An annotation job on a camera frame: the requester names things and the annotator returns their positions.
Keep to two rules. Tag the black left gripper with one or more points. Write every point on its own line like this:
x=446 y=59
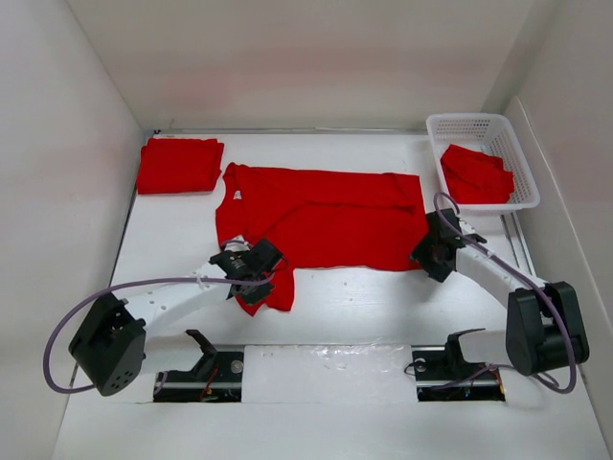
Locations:
x=260 y=293

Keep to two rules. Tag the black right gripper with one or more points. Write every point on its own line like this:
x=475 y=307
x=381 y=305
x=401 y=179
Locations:
x=420 y=253

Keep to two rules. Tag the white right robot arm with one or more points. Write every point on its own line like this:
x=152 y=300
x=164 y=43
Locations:
x=544 y=327

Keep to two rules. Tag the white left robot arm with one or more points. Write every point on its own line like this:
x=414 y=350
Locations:
x=111 y=343

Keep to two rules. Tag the red t-shirts in basket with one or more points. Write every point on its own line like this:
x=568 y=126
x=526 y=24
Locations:
x=473 y=177

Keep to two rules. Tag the folded red t-shirt stack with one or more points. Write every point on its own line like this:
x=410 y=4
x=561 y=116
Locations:
x=179 y=166

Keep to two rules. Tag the white plastic basket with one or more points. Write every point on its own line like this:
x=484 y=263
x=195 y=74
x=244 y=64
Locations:
x=493 y=135

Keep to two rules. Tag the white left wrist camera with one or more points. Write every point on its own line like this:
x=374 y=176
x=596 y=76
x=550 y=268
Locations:
x=236 y=245

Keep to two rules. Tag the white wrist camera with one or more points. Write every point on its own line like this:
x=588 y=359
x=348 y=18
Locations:
x=236 y=245
x=468 y=229

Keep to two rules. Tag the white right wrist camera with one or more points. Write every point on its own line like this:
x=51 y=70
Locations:
x=468 y=229

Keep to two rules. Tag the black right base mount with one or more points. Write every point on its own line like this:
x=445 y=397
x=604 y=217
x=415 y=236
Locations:
x=443 y=375

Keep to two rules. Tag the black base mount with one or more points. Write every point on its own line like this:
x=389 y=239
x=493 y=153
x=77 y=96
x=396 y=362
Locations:
x=443 y=375
x=197 y=371

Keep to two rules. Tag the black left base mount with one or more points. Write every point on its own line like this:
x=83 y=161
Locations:
x=197 y=371

